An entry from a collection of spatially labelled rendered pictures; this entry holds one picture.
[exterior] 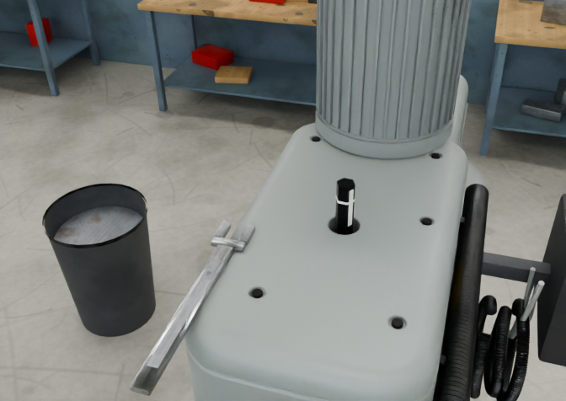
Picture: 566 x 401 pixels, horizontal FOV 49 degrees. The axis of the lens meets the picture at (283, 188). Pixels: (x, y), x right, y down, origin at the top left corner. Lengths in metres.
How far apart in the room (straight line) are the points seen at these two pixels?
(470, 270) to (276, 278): 0.27
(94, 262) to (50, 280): 0.82
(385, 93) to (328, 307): 0.31
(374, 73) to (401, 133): 0.10
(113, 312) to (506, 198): 2.49
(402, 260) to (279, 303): 0.15
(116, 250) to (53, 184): 1.67
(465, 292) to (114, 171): 3.84
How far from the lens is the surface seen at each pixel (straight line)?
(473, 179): 1.46
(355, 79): 0.82
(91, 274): 2.97
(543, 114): 4.70
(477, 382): 1.17
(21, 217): 4.25
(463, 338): 0.75
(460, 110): 1.34
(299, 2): 4.69
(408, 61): 0.80
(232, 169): 4.33
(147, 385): 0.58
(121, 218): 3.15
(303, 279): 0.67
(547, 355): 1.13
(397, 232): 0.74
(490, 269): 1.12
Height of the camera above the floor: 2.35
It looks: 35 degrees down
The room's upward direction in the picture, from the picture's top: 2 degrees counter-clockwise
